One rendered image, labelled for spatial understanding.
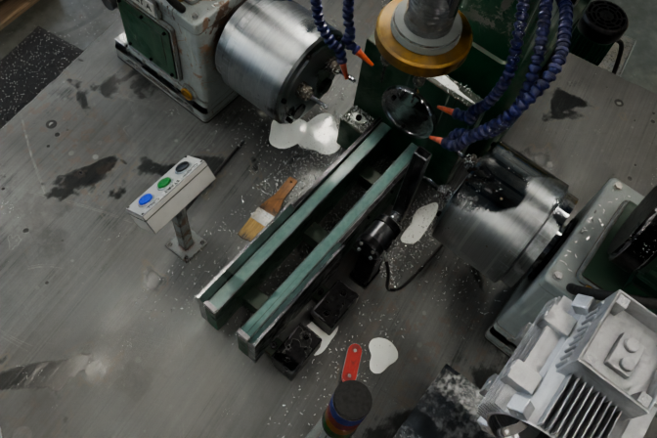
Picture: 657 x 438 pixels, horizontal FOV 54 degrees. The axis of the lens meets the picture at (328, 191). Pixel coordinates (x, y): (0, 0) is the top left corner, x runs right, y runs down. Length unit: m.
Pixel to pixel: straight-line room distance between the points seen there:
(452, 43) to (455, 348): 0.69
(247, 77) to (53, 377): 0.75
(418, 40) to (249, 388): 0.79
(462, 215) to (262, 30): 0.57
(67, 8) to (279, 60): 1.90
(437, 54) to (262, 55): 0.41
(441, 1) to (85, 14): 2.24
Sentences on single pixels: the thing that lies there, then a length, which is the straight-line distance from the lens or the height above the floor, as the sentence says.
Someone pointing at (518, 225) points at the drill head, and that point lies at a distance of 1.28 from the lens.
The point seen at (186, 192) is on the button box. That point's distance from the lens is 1.32.
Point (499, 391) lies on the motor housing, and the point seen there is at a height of 1.35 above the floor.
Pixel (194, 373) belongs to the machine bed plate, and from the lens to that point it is 1.46.
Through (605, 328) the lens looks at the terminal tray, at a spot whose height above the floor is 1.42.
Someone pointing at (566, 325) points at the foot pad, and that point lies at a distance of 0.96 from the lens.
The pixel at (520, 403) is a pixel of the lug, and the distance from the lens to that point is 0.89.
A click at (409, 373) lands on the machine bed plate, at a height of 0.80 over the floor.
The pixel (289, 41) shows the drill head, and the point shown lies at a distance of 1.41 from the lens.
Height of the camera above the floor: 2.21
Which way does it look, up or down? 61 degrees down
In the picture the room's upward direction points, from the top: 10 degrees clockwise
